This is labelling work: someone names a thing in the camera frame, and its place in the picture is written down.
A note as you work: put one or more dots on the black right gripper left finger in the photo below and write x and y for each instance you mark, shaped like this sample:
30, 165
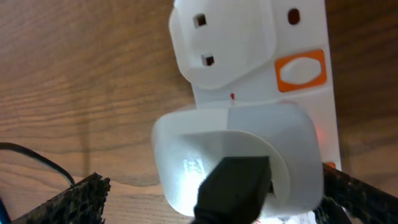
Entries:
82, 203

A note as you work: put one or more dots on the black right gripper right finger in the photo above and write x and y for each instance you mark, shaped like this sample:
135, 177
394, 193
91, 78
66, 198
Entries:
345, 196

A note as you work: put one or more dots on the white charger adapter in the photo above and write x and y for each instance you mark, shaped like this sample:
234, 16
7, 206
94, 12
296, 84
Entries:
188, 144

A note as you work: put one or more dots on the white power strip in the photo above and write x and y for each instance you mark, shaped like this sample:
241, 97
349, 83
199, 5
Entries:
258, 52

